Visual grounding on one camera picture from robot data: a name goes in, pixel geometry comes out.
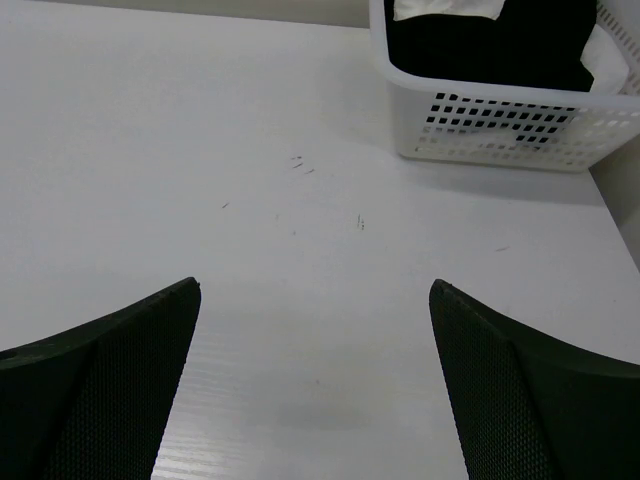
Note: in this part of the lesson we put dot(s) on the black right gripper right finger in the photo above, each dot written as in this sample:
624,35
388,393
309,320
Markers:
527,405

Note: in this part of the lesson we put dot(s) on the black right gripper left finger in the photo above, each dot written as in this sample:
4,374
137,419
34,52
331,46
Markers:
93,402

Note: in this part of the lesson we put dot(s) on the black skirt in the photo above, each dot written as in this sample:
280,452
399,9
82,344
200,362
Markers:
490,45

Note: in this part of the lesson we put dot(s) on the white plastic laundry basket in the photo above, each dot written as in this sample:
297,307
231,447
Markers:
516,127

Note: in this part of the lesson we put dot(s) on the white skirt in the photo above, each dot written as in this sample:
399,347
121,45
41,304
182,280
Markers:
607,60

